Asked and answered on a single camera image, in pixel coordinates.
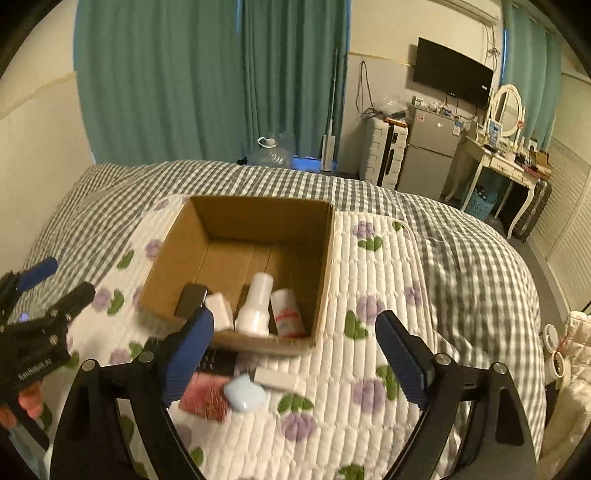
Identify white louvered wardrobe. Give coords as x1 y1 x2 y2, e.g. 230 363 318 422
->
530 137 591 315

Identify clear plastic bag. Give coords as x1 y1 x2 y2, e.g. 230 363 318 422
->
376 94 413 117

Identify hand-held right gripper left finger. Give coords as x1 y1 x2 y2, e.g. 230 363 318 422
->
50 307 215 480

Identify white rectangular bar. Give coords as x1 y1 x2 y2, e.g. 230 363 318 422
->
253 366 297 391

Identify red glittery pouch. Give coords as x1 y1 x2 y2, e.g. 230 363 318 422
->
178 372 232 424

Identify small white box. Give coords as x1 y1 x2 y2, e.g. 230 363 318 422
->
203 292 236 331

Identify black wall cables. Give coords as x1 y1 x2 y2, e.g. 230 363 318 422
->
357 60 376 117

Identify black rectangular case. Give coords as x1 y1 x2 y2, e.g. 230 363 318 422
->
174 283 209 320

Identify wide teal curtain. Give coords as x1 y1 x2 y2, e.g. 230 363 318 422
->
74 0 350 165

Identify brown cardboard box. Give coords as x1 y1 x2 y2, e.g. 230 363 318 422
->
139 196 336 357

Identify white flat mop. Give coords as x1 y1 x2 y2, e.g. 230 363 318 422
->
322 46 343 172

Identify white bottle with red label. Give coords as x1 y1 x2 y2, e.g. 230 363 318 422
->
270 288 308 340

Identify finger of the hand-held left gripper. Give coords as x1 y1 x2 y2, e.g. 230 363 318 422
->
0 257 59 321
25 282 96 326

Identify grey checked bed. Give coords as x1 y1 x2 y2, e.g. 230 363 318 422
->
22 160 546 480

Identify person's left hand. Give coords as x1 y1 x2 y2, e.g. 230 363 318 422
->
0 382 45 432

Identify white floral quilted blanket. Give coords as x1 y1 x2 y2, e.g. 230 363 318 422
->
60 194 468 480

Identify black remote control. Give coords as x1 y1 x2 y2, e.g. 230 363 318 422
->
142 338 239 377

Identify narrow teal curtain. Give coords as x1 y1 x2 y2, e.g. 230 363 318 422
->
501 0 565 154

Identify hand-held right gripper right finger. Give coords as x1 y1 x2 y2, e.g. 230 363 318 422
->
375 310 539 480

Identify white plastic bottle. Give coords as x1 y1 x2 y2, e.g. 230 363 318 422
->
235 272 274 337

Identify grey small fridge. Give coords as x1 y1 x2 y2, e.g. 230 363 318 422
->
396 106 465 202

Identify blue plastic basket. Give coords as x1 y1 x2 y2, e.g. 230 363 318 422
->
464 184 498 220

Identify dark hard suitcase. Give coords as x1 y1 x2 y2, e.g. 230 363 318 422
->
512 179 553 243

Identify white dressing table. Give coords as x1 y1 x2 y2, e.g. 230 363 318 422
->
444 135 551 239

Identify black wall television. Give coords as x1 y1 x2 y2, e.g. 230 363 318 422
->
412 37 494 111

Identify light blue earbud case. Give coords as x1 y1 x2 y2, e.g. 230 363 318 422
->
223 374 268 413

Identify white hard suitcase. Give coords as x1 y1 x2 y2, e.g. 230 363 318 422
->
359 117 411 188

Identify clear water jug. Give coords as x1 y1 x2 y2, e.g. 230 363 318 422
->
246 133 297 168

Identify white oval mirror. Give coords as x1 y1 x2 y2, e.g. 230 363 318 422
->
485 83 527 138

